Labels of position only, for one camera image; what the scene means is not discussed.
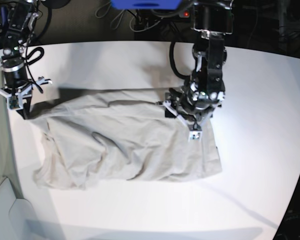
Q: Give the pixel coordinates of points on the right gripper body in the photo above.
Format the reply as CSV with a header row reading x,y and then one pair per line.
x,y
15,96

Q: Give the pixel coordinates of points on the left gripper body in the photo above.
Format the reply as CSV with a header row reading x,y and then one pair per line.
x,y
193,108

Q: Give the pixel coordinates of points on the beige t-shirt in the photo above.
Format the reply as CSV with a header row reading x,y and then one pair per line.
x,y
119,135

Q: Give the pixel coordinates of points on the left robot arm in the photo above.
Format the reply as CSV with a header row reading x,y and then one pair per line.
x,y
203,90

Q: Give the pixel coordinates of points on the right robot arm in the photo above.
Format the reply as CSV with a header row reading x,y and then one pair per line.
x,y
16,35

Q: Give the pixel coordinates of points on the blue box top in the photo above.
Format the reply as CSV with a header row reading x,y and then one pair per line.
x,y
145,4

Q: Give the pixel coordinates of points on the black power strip red switch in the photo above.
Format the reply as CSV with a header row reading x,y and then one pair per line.
x,y
184,14

